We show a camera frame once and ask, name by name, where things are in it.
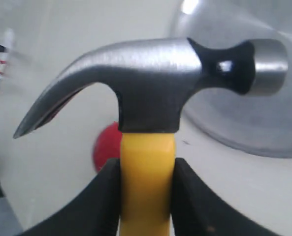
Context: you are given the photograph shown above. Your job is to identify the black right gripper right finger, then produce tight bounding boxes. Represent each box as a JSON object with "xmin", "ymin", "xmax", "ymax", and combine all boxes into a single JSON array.
[{"xmin": 171, "ymin": 158, "xmax": 275, "ymax": 236}]

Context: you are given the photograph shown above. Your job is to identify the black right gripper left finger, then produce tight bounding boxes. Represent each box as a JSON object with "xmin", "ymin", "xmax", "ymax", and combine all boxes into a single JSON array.
[{"xmin": 21, "ymin": 158, "xmax": 121, "ymax": 236}]

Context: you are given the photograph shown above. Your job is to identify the yellow black claw hammer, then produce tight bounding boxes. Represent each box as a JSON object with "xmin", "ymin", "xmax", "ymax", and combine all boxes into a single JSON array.
[{"xmin": 14, "ymin": 38, "xmax": 288, "ymax": 236}]

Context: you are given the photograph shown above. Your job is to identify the red dome push button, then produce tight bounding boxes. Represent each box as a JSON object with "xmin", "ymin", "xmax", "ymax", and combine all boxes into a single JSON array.
[{"xmin": 92, "ymin": 122, "xmax": 122, "ymax": 173}]

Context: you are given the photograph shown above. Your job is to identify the round silver metal plate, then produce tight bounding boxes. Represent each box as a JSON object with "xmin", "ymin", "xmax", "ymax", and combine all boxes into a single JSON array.
[{"xmin": 171, "ymin": 0, "xmax": 292, "ymax": 158}]

